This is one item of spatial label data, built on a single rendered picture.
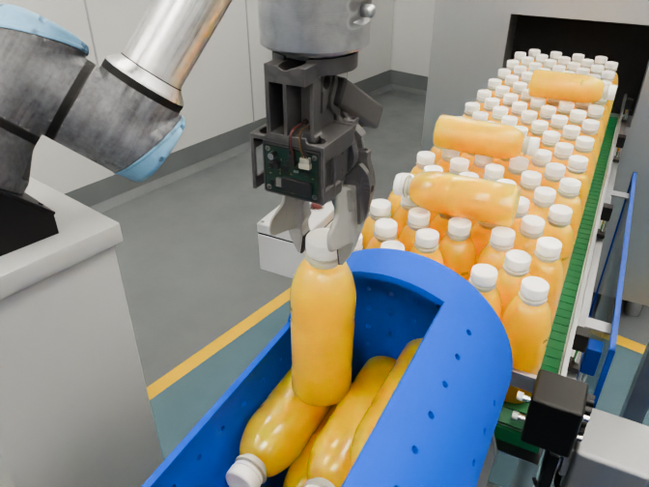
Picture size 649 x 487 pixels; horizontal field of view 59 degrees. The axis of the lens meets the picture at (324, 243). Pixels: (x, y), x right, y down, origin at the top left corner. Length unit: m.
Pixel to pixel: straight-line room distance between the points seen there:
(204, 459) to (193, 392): 1.59
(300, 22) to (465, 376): 0.37
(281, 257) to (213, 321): 1.56
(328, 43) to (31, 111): 0.67
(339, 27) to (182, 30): 0.61
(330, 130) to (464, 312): 0.27
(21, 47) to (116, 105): 0.16
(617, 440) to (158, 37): 0.98
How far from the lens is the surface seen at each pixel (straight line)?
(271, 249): 1.03
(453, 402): 0.58
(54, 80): 1.03
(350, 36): 0.46
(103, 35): 3.50
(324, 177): 0.47
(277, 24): 0.46
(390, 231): 0.98
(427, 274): 0.66
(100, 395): 1.25
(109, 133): 1.03
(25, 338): 1.09
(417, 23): 5.51
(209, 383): 2.29
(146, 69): 1.03
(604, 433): 1.07
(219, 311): 2.61
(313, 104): 0.47
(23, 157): 1.06
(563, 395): 0.89
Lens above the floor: 1.60
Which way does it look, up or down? 32 degrees down
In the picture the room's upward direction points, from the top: straight up
